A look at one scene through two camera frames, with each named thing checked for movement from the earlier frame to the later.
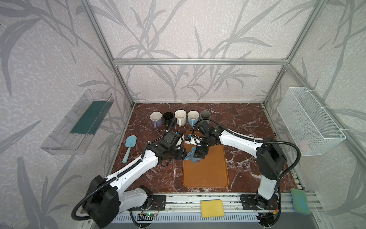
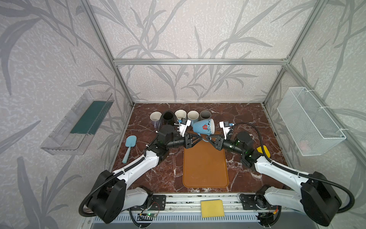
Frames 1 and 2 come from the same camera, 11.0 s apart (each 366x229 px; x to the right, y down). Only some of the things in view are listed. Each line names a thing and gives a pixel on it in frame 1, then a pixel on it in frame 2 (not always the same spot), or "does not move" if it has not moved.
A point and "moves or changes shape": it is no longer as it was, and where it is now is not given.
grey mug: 205,114 does not move
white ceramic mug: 181,116 does not move
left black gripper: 179,153 to 186,142
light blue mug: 193,117 does not move
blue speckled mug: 190,155 moves or changes shape
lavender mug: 156,118 does not move
